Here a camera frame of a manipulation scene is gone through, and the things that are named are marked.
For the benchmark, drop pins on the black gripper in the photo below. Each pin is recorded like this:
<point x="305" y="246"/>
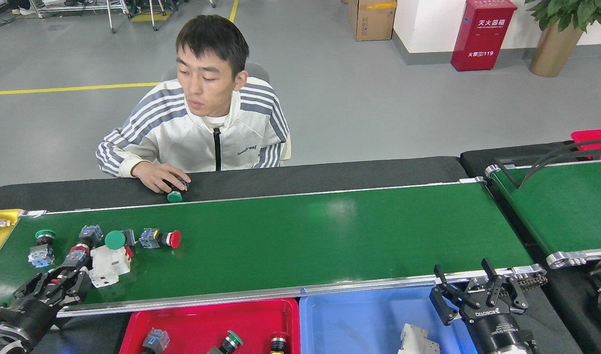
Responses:
<point x="499" y="329"/>
<point x="27" y="319"/>

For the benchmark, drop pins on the white circuit breaker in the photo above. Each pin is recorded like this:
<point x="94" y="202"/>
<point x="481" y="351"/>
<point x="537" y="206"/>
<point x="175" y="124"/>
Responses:
<point x="416" y="341"/>
<point x="108" y="265"/>

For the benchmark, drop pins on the red mushroom push button switch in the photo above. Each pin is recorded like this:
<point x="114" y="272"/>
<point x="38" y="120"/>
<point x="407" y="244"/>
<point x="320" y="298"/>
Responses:
<point x="90" y="234"/>

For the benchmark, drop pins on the green mushroom push button switch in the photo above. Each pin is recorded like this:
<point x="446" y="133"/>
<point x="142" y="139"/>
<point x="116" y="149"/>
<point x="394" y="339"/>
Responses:
<point x="174" y="197"/>
<point x="115" y="240"/>

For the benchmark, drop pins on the blue plastic tray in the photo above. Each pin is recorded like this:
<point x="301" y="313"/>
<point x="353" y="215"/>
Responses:
<point x="359" y="324"/>

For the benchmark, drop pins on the short green conveyor belt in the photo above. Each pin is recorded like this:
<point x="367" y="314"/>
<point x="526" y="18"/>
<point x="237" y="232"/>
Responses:
<point x="566" y="211"/>

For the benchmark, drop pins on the red plastic tray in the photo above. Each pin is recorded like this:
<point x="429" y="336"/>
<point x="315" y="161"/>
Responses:
<point x="192" y="324"/>

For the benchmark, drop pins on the long green conveyor belt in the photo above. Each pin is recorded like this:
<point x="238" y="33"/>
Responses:
<point x="330" y="236"/>

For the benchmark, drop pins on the person's right hand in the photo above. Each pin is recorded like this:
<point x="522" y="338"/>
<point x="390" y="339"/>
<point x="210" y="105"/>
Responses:
<point x="158" y="176"/>

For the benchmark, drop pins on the person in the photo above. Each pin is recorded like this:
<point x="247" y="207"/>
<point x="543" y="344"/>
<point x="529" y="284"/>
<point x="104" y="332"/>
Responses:
<point x="182" y="132"/>

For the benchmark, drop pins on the red plastic bin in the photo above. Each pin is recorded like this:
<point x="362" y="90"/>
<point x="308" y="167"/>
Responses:
<point x="595" y="135"/>

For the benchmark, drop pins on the red fire extinguisher box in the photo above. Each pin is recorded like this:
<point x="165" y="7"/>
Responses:
<point x="482" y="39"/>

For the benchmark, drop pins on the potted green plant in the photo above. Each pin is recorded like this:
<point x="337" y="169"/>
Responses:
<point x="551" y="49"/>

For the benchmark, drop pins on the white wheeled stand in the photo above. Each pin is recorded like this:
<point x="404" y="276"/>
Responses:
<point x="111" y="22"/>

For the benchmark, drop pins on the brown cardboard box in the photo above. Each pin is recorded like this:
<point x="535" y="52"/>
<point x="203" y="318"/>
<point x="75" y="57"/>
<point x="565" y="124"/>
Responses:
<point x="372" y="22"/>

